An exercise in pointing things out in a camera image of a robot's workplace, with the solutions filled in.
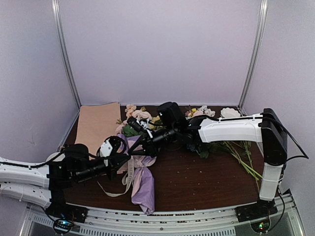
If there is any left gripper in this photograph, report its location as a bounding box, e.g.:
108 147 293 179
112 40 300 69
74 153 130 183

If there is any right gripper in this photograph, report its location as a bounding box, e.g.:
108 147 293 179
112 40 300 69
128 124 178 158

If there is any beige ribbon strip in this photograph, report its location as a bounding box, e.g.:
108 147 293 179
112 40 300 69
97 157 135 198

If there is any yellow rose stem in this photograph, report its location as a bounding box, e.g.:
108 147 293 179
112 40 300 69
149 116 162 130

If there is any purple pink wrapping paper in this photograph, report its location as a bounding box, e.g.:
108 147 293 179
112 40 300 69
117 134 158 215

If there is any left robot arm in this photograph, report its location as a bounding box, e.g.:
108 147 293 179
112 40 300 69
0 136 131 218

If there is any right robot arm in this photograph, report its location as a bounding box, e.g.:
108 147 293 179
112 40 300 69
127 102 288 217

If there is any beige wrapping paper stack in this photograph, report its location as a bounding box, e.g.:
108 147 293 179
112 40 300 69
73 102 124 174

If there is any blue hydrangea flower stem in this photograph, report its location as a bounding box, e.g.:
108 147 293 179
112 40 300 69
186 144 203 155

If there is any white fluted dish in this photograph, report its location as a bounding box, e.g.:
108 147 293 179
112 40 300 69
220 108 241 118

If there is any small yellow flower spray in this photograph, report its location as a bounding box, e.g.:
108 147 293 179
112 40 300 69
199 140 263 182

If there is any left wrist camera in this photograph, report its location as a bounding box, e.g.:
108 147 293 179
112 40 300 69
96 139 113 167

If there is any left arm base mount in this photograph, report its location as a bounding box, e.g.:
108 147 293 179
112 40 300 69
42 204 88 235

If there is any black sleeved cable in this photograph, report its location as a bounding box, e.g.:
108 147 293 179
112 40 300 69
0 137 128 170

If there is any front aluminium rail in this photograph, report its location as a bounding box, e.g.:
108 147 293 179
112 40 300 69
19 194 305 236

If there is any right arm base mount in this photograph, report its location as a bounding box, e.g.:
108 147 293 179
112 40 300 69
235 203 278 234

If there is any left aluminium frame post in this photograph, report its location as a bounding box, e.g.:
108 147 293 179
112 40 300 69
51 0 82 109

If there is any aluminium frame post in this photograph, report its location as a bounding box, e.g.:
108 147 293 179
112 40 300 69
51 0 82 109
238 0 268 114

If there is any right aluminium frame post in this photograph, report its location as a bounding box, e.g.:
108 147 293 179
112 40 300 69
238 0 268 114

